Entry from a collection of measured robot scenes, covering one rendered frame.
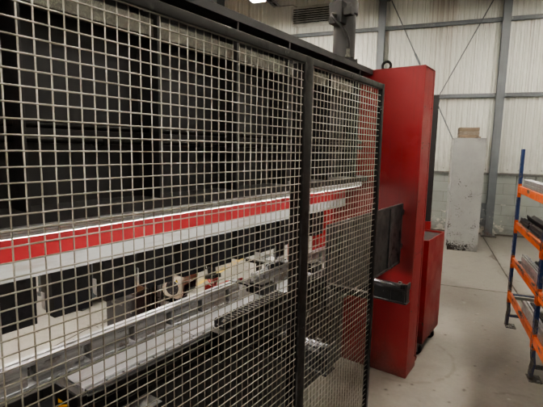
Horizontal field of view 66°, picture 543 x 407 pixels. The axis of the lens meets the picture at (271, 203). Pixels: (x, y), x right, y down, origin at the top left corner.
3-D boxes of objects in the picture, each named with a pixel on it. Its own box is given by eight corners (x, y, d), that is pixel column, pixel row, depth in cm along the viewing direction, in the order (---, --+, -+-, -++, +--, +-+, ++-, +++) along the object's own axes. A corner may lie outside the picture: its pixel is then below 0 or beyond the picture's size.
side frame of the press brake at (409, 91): (322, 336, 383) (331, 79, 352) (415, 365, 333) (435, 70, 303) (308, 346, 362) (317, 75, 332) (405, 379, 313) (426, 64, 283)
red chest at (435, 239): (384, 323, 415) (389, 224, 402) (436, 337, 386) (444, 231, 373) (364, 341, 375) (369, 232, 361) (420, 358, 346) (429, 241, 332)
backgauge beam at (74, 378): (359, 260, 315) (359, 246, 314) (376, 263, 307) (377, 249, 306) (55, 412, 130) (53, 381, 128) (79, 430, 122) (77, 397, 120)
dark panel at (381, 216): (397, 262, 303) (401, 203, 297) (399, 262, 302) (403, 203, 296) (322, 309, 212) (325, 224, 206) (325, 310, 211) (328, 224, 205)
